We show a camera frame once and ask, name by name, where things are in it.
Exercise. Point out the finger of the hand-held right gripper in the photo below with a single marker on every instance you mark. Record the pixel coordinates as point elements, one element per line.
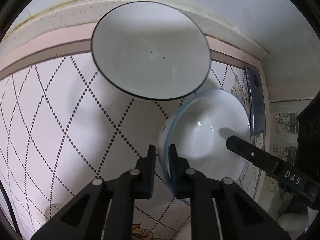
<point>308,137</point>
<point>250,153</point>

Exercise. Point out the white bowl with blue pattern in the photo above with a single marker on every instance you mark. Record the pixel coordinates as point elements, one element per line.
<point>205,120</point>

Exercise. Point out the white bowl with dark rim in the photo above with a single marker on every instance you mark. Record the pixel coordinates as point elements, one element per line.
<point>150,50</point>

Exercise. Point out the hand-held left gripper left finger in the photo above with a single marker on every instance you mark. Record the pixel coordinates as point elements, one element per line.
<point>147,177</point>

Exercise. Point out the diamond patterned table mat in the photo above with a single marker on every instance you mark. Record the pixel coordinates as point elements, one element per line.
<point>62,130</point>

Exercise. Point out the blue smartphone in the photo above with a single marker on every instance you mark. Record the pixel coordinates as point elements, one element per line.
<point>255,102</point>

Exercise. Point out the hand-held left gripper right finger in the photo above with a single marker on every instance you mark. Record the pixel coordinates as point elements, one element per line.
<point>178,177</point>

